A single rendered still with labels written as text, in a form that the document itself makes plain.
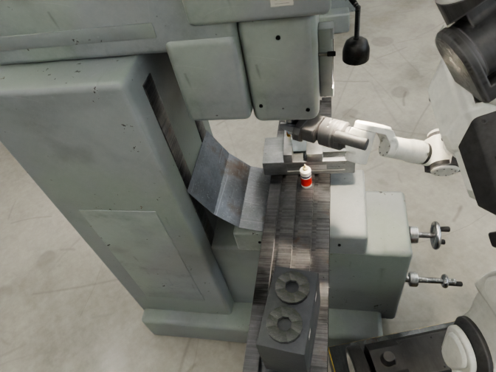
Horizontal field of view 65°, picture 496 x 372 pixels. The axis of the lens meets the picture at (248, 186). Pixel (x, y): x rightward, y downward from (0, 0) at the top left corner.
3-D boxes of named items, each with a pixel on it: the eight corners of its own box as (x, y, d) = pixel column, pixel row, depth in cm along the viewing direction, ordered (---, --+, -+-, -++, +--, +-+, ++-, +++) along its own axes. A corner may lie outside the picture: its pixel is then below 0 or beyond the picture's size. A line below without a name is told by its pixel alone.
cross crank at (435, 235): (441, 232, 168) (447, 215, 159) (446, 255, 160) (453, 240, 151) (402, 230, 171) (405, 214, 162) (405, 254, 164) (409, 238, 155)
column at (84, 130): (251, 255, 241) (175, -2, 125) (239, 331, 210) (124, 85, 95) (174, 251, 252) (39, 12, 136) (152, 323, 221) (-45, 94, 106)
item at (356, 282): (390, 262, 210) (406, 189, 166) (396, 320, 189) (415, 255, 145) (243, 255, 228) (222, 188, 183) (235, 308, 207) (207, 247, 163)
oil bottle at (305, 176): (311, 180, 151) (311, 160, 143) (311, 188, 148) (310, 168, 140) (301, 180, 152) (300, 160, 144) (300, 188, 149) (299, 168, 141)
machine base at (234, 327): (373, 250, 229) (376, 230, 214) (380, 356, 191) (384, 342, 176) (179, 243, 255) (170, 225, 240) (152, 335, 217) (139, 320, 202)
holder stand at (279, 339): (320, 302, 118) (319, 269, 104) (308, 379, 105) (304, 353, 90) (281, 295, 122) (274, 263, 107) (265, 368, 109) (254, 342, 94)
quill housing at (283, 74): (321, 81, 125) (318, -24, 102) (319, 123, 112) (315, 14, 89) (262, 84, 130) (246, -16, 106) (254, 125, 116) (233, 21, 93)
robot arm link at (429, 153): (384, 137, 123) (437, 147, 127) (385, 168, 119) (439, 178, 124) (405, 122, 113) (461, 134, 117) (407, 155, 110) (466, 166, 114)
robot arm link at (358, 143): (344, 119, 122) (380, 128, 116) (335, 153, 125) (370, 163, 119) (331, 119, 112) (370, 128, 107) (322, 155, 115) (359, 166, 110)
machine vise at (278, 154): (352, 145, 160) (353, 125, 152) (354, 173, 150) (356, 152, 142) (267, 149, 166) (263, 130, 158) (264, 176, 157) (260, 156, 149)
